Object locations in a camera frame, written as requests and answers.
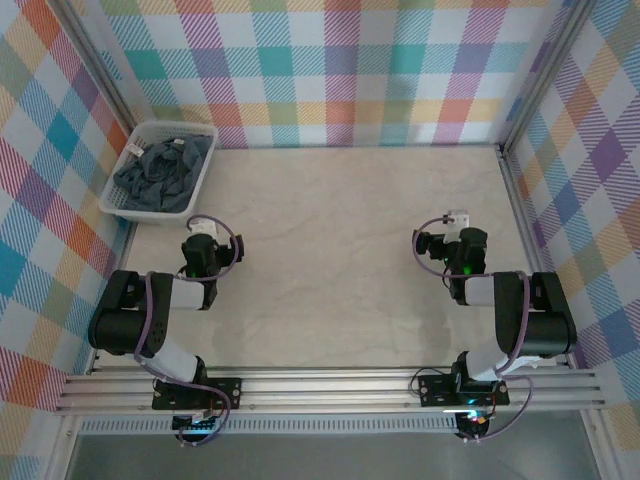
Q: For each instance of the grey-blue t-shirt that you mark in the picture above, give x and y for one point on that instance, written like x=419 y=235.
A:
x=160 y=175

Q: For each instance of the white plastic mesh basket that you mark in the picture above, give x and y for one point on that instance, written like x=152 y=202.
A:
x=117 y=195

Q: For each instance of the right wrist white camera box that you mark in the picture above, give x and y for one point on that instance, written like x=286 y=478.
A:
x=459 y=219

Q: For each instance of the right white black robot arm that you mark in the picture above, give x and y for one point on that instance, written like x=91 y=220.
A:
x=545 y=320

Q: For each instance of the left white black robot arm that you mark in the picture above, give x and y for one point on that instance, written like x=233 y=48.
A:
x=125 y=325

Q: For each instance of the long aluminium base rail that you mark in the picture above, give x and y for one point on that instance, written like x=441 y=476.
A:
x=325 y=390

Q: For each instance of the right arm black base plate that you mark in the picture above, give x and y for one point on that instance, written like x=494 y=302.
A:
x=435 y=390

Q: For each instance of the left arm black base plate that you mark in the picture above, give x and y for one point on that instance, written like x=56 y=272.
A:
x=227 y=392

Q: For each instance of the aluminium table side rail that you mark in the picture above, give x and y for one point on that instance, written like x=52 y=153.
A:
x=125 y=250
x=517 y=200

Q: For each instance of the aluminium frame corner post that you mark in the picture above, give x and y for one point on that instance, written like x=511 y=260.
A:
x=545 y=75
x=95 y=65

